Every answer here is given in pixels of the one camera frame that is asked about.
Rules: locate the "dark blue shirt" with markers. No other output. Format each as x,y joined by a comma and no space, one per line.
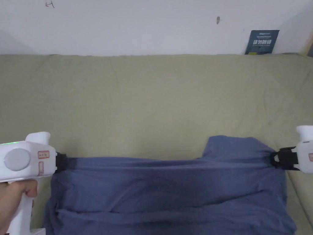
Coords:
171,191

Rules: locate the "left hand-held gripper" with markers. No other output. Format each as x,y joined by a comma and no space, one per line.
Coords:
22,159

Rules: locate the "person's left hand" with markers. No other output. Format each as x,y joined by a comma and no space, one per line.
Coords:
12,195

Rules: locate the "dark printed sign card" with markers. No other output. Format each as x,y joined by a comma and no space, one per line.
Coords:
262,42

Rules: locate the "bed with pale green sheet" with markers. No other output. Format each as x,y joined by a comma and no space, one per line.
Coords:
146,98

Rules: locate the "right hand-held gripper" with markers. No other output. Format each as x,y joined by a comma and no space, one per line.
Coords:
305,156

